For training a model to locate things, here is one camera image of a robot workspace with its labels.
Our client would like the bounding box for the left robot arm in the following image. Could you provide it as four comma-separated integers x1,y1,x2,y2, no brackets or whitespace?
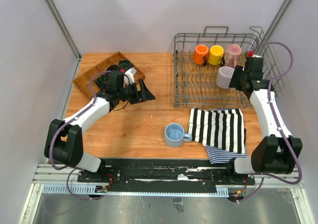
44,70,155,182

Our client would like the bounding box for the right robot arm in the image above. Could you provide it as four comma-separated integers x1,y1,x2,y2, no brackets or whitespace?
225,55,303,184

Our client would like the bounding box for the lilac grey mug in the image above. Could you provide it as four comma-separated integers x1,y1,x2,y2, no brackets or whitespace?
216,67,235,89

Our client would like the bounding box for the light blue mug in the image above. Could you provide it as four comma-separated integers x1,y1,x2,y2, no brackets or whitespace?
163,123,192,148

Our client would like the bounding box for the purple cable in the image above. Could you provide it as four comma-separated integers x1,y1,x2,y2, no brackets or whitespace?
41,70,112,216
233,41,303,205

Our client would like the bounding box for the dark cable coil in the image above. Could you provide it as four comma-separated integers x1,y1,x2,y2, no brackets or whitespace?
95,74,109,88

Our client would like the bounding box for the grey wire dish rack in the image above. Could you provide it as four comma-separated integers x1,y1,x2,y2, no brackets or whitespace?
173,26,285,109

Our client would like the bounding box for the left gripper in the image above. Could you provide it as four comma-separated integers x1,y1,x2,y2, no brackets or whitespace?
117,78,155,105

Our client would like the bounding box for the orange glass mug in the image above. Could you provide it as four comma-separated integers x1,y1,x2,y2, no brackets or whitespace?
193,44,209,66

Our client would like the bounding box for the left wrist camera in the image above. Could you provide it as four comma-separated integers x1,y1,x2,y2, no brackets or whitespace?
120,67,137,86

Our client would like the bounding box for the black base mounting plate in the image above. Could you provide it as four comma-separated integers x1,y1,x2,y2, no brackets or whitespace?
78,158,255,185

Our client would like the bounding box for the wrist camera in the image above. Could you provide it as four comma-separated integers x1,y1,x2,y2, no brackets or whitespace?
120,67,137,86
247,51,262,58

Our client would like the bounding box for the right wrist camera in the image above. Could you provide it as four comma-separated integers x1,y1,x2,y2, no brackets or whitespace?
247,51,262,58

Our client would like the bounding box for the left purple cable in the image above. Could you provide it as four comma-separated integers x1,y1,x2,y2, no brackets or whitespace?
41,70,112,216

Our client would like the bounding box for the pink ghost pattern mug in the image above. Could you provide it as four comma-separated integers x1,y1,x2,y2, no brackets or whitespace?
224,44,242,68

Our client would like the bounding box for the black white striped cloth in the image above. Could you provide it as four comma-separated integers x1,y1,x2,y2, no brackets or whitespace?
187,108,247,155

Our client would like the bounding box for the blue white striped cloth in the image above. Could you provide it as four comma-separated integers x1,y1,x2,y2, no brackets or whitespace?
205,146,247,164

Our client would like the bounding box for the yellow enamel mug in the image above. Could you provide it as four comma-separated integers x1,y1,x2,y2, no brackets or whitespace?
208,45,225,66

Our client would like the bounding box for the green cable coil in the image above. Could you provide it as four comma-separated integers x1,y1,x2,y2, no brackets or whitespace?
118,59,132,72

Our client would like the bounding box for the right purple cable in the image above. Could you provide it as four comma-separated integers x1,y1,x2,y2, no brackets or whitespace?
233,41,303,205

